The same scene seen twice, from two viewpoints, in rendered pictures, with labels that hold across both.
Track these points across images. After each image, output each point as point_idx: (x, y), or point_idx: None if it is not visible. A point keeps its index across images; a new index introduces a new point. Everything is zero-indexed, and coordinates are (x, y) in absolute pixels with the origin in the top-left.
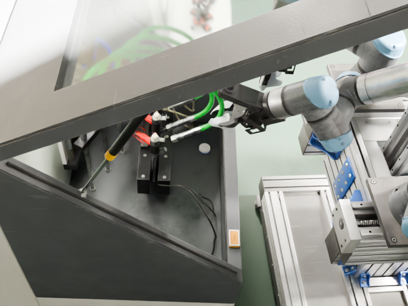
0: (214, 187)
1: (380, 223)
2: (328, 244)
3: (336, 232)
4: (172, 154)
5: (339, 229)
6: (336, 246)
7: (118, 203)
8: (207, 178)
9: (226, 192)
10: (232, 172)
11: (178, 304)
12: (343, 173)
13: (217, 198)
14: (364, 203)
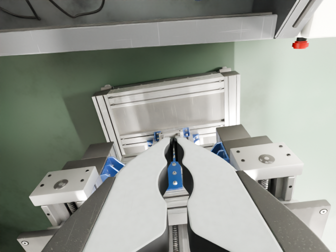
0: (127, 12)
1: (48, 231)
2: (104, 145)
3: (70, 169)
4: None
5: (63, 178)
6: (89, 156)
7: None
8: (142, 0)
9: (63, 30)
10: (107, 39)
11: None
12: (172, 173)
13: (108, 19)
14: None
